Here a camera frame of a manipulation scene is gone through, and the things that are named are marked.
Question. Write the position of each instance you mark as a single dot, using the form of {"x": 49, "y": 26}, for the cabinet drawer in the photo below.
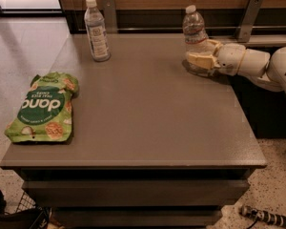
{"x": 132, "y": 193}
{"x": 133, "y": 217}

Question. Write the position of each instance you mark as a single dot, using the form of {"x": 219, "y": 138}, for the black wire basket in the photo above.
{"x": 33, "y": 218}

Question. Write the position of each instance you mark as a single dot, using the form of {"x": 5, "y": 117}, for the metal bracket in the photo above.
{"x": 109, "y": 10}
{"x": 244, "y": 30}

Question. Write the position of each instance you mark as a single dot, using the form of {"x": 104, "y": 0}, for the clear plastic water bottle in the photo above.
{"x": 196, "y": 40}

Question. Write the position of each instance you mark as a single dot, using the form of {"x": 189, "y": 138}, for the left metal bracket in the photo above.
{"x": 109, "y": 10}

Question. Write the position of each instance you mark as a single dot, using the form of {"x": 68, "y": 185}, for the right metal bracket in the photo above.
{"x": 244, "y": 30}

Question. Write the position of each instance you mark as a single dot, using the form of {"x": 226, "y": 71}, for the black white striped rod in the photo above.
{"x": 262, "y": 215}

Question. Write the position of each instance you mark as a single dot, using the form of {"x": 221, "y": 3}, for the lower cabinet drawer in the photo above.
{"x": 133, "y": 217}

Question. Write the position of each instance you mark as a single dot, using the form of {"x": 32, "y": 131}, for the green rice chips bag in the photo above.
{"x": 46, "y": 113}

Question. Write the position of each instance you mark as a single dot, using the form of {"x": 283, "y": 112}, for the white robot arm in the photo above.
{"x": 267, "y": 71}

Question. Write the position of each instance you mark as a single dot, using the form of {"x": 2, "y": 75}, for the grey drawer cabinet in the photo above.
{"x": 142, "y": 116}

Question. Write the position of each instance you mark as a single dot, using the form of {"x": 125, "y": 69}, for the labelled upright drink bottle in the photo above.
{"x": 96, "y": 32}

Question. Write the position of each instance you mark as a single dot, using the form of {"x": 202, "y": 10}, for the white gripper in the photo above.
{"x": 231, "y": 59}

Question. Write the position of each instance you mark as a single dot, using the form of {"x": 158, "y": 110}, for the upper cabinet drawer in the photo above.
{"x": 132, "y": 193}

